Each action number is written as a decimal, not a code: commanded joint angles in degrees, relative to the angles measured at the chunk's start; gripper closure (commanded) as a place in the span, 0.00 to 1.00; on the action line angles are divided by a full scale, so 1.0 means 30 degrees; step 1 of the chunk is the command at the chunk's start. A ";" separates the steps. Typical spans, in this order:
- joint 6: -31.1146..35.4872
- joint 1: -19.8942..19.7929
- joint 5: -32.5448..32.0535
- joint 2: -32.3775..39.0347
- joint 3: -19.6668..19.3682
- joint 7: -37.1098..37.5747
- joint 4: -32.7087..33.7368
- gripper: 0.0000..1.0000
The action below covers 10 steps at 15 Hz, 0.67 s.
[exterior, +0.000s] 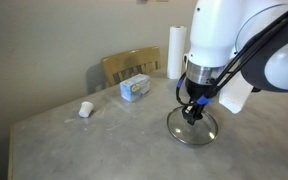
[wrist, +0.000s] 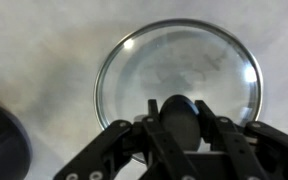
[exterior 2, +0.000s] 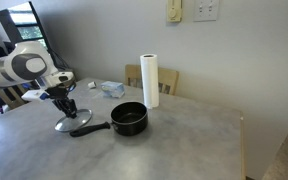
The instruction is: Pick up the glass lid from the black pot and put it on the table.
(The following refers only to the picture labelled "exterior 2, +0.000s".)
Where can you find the glass lid with black knob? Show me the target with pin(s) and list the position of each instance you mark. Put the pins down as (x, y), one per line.
(79, 120)

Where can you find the grey leaning board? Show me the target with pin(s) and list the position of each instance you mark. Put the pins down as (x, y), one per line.
(10, 26)

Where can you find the white paper towel roll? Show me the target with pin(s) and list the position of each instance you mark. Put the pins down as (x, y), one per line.
(149, 80)

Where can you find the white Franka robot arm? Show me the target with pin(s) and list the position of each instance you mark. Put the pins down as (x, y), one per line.
(17, 66)

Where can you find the small white cup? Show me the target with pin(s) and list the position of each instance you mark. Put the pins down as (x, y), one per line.
(91, 85)

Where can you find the beige wall thermostat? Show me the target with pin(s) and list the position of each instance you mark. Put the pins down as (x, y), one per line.
(173, 11)

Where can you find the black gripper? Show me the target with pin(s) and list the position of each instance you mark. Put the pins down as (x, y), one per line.
(60, 92)

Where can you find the slatted wooden chair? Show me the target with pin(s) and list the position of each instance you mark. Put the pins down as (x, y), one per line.
(10, 98)

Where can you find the black framed window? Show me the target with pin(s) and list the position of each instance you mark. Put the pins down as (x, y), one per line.
(30, 30)

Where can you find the wooden chair with cutout back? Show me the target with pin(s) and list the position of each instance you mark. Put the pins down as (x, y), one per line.
(169, 76)

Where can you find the white light switch plate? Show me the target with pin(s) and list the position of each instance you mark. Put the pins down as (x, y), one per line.
(205, 10)

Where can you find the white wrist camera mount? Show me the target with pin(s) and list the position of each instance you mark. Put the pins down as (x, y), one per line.
(34, 95)

